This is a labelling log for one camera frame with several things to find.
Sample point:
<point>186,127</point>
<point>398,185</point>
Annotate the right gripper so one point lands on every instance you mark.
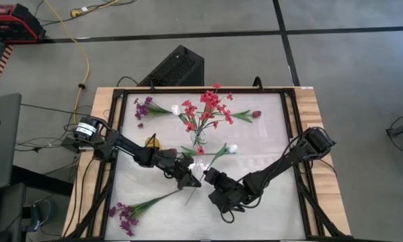
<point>231,198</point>

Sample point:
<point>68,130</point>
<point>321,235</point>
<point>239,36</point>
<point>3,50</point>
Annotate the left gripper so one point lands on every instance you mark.
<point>177,164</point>

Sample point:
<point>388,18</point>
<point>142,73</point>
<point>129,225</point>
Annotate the white artificial tulip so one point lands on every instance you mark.
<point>233,148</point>
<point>176,109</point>

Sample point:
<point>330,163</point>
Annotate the clear glass vase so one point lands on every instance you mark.
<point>198,139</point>

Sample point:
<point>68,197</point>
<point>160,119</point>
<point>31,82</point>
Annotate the large purple flower bunch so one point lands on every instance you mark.
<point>127,215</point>

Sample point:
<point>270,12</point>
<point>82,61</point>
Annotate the dark red artificial tulip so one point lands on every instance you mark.
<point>256,114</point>

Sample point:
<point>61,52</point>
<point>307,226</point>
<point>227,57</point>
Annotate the red artificial flower bunch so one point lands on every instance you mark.
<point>209,99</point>

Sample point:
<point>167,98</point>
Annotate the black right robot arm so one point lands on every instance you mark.
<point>278,163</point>

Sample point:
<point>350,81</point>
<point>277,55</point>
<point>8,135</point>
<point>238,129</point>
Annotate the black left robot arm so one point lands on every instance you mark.
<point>130,146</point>

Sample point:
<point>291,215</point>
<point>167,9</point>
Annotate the yellow glass vase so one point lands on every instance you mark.
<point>153,144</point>

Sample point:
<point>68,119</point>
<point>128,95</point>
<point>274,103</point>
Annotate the loose purple flower head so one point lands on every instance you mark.
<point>140,125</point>

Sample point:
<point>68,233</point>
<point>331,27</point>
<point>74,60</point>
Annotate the small purple flower bunch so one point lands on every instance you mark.
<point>143,109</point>

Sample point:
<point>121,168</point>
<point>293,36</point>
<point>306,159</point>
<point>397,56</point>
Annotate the wooden work table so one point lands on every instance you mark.
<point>329,195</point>

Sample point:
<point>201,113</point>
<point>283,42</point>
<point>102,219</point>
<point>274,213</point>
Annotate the black perforated computer case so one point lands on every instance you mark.
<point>177,67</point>

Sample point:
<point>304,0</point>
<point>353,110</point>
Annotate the black floor beam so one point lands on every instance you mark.
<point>43,181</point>

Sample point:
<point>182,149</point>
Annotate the blue gray device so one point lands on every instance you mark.
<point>36,215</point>

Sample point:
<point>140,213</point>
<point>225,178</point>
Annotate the gray desk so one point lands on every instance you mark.
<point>4,144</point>

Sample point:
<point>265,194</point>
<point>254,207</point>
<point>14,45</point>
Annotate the yellow power plug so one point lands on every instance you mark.
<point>75,13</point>

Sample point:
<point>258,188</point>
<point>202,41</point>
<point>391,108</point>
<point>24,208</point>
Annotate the red and black equipment case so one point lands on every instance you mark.
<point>6,28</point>

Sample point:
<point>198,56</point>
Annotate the black metal table frame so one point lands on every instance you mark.
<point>272,90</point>

